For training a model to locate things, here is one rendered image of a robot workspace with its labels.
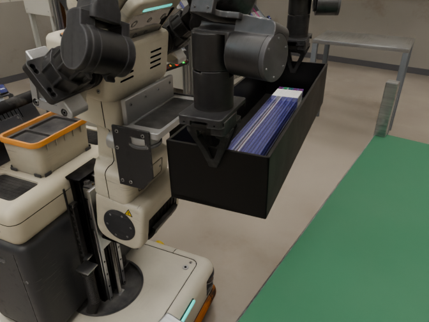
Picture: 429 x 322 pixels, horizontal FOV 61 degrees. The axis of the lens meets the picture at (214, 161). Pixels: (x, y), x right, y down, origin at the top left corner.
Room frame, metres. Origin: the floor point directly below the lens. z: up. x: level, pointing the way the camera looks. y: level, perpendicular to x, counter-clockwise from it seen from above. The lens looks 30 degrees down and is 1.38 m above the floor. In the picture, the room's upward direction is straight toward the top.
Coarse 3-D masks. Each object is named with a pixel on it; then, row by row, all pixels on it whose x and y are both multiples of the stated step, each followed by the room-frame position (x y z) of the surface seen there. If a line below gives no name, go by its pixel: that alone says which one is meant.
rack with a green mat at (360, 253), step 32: (384, 96) 0.91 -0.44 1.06; (384, 128) 0.90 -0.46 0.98; (384, 160) 0.77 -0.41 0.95; (416, 160) 0.77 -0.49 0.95; (352, 192) 0.63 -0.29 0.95; (384, 192) 0.63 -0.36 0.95; (416, 192) 0.63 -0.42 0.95; (320, 224) 0.53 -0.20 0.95; (352, 224) 0.53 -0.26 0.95; (384, 224) 0.53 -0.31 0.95; (416, 224) 0.53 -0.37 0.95; (288, 256) 0.45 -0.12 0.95; (320, 256) 0.45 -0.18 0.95; (352, 256) 0.45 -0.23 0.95; (384, 256) 0.45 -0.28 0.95; (416, 256) 0.45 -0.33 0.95; (288, 288) 0.38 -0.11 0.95; (320, 288) 0.38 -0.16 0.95; (352, 288) 0.38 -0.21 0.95; (384, 288) 0.38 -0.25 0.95; (416, 288) 0.38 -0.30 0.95; (160, 320) 0.21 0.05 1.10; (256, 320) 0.33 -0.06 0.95; (288, 320) 0.33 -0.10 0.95; (320, 320) 0.33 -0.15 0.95; (352, 320) 0.33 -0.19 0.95; (384, 320) 0.33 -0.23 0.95; (416, 320) 0.33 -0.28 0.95
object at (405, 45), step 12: (324, 36) 3.08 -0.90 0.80; (336, 36) 3.08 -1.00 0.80; (348, 36) 3.08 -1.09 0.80; (360, 36) 3.08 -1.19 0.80; (372, 36) 3.08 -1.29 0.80; (384, 36) 3.08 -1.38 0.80; (396, 36) 3.08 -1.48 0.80; (312, 48) 2.98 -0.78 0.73; (324, 48) 3.34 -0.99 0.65; (372, 48) 2.76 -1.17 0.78; (384, 48) 2.72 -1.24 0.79; (396, 48) 2.68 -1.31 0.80; (408, 48) 2.66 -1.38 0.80; (312, 60) 2.98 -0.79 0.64; (324, 60) 3.33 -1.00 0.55; (408, 60) 3.00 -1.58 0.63; (396, 96) 2.64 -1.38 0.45; (396, 108) 3.00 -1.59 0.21
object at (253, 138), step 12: (276, 96) 0.91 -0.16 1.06; (288, 96) 0.91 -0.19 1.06; (300, 96) 0.93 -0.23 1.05; (264, 108) 0.83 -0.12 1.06; (276, 108) 0.83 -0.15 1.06; (288, 108) 0.83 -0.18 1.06; (252, 120) 0.76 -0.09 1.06; (264, 120) 0.76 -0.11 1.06; (276, 120) 0.76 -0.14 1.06; (288, 120) 0.81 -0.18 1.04; (240, 132) 0.69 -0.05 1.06; (252, 132) 0.69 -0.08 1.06; (264, 132) 0.69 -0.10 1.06; (276, 132) 0.71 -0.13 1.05; (240, 144) 0.64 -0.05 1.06; (252, 144) 0.64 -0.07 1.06; (264, 144) 0.64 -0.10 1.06
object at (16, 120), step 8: (32, 104) 1.21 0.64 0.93; (8, 112) 1.12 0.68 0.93; (16, 112) 1.14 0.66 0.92; (24, 112) 1.17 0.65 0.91; (32, 112) 1.19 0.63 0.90; (0, 120) 1.08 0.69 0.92; (8, 120) 1.10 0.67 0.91; (16, 120) 1.12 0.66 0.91; (24, 120) 1.15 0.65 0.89; (0, 128) 1.06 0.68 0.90; (8, 128) 1.08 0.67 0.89; (0, 144) 1.03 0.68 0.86; (0, 152) 1.02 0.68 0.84; (0, 160) 1.00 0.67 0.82; (8, 160) 1.02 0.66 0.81
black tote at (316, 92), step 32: (320, 64) 0.99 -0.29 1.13; (256, 96) 0.96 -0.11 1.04; (320, 96) 0.92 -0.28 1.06; (288, 128) 0.57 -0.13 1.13; (192, 160) 0.51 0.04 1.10; (224, 160) 0.49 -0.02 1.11; (256, 160) 0.47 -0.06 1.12; (288, 160) 0.59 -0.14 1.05; (192, 192) 0.51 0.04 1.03; (224, 192) 0.49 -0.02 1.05; (256, 192) 0.47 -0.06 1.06
